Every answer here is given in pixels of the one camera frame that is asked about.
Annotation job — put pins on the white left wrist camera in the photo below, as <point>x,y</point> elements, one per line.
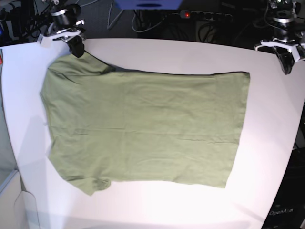
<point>299,53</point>

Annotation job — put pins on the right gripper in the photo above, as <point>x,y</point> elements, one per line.
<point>76,46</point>

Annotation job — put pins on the black OpenArm case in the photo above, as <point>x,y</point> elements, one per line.
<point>288,208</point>

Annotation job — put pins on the green T-shirt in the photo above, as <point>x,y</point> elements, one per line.
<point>118,125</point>

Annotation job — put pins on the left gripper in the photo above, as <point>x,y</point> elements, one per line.
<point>282,43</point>

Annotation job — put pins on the blue box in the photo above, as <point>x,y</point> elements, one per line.
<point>148,4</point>

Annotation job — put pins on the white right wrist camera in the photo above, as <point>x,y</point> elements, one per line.
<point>44,41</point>

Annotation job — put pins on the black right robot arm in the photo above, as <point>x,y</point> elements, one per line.
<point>65,26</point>

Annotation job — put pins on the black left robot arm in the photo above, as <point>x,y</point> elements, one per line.
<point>281,16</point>

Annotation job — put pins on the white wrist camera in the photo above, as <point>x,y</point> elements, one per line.
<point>44,41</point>
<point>299,53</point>

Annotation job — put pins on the black power strip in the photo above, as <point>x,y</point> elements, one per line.
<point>205,16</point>

